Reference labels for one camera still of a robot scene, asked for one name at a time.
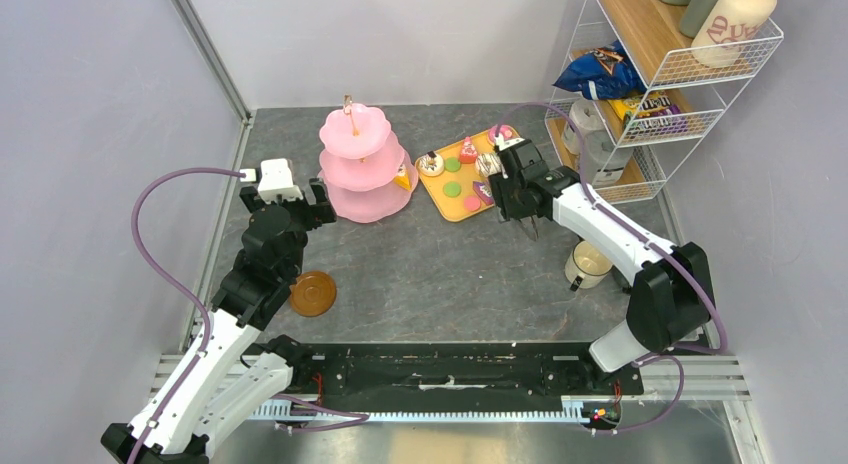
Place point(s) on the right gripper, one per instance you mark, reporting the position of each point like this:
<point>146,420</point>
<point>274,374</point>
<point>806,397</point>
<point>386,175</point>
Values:
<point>500,184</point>

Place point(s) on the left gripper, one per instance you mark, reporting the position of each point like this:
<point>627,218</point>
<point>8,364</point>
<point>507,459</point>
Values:
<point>324,211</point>

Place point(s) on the metal serving tongs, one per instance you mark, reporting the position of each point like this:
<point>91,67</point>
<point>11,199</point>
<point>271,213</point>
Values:
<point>529,226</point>

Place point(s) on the purple cake slice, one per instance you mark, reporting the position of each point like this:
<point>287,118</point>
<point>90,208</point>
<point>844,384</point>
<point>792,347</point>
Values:
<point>483,193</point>

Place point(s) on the yellow cake slice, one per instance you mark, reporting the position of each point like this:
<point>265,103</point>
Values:
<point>403,179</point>

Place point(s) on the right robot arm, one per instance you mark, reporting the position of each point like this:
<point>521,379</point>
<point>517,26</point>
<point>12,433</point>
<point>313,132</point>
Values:
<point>670,285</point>

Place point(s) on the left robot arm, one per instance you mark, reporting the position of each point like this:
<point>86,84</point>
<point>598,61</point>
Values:
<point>193,414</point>

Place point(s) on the white chocolate-drizzle donut centre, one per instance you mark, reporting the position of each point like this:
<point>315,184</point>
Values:
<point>488,164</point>

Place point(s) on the white chocolate-drizzle donut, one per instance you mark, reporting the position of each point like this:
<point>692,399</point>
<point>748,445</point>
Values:
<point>431,164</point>
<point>488,164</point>

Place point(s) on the pink frosted donut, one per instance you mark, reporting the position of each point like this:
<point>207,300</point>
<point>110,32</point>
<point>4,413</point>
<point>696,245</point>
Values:
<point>502,133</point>

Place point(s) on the red strawberry cake slice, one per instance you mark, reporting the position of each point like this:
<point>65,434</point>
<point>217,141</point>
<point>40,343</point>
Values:
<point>468,153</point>

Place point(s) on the yellow serving tray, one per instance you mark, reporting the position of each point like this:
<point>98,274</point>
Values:
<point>452,209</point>

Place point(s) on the pink three-tier cake stand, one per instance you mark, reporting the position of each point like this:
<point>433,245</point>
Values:
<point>360,157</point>

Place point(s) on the grey jar lower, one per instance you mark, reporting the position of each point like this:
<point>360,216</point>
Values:
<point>607,161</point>

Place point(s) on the white jar upper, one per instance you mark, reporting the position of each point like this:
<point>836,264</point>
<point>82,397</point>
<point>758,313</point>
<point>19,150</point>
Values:
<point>586,119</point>

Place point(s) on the white chocolate-drizzle donut left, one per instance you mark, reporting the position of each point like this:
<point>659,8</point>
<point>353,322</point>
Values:
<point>431,164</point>

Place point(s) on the beige mug right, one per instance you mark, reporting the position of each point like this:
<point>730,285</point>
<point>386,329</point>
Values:
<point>586,267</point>

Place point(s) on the blue snack bag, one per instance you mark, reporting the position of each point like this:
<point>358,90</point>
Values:
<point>603,73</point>

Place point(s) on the yellow candy bag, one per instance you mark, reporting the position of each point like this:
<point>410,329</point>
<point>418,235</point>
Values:
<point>655,111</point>

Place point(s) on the grey-green bottle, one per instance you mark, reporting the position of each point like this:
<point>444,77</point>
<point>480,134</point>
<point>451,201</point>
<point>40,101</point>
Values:
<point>694,16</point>

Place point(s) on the cream labelled bottle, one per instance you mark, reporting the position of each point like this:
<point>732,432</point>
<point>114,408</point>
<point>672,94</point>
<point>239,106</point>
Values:
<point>718,44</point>

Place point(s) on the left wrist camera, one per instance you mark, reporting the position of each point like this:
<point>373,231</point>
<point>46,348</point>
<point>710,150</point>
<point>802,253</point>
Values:
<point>274,181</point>

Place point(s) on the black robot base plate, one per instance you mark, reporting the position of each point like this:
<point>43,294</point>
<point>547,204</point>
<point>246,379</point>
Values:
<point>448,377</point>

